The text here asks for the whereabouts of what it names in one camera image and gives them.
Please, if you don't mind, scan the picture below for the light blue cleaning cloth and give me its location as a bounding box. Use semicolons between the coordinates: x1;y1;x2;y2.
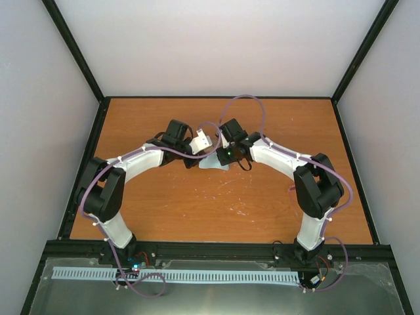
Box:
198;153;229;171

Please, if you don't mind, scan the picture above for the purple cable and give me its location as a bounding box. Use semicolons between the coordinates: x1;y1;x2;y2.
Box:
219;94;354;293
79;121;224;299

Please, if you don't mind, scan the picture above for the black aluminium frame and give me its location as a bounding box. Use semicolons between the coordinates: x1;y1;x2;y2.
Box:
20;0;415;315

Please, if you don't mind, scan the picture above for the plaid glasses case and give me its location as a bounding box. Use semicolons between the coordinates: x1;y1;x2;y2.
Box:
205;137;220;154

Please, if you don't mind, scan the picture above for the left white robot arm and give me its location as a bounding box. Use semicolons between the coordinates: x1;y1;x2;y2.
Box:
75;119;212;264

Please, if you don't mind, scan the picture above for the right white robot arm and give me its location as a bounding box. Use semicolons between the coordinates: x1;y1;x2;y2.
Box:
217;119;344;265

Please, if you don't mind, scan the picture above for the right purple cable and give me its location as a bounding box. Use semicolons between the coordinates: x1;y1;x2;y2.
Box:
219;94;354;293

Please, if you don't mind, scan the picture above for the light blue cable duct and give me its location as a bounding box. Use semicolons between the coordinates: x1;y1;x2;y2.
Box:
51;266;299;286

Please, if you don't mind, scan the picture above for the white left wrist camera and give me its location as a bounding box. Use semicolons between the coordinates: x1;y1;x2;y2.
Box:
189;129;211;155

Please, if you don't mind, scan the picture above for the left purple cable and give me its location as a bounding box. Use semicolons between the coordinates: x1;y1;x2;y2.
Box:
79;121;224;299

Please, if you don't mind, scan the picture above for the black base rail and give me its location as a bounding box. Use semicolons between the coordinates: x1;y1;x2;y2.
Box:
40;240;396;271

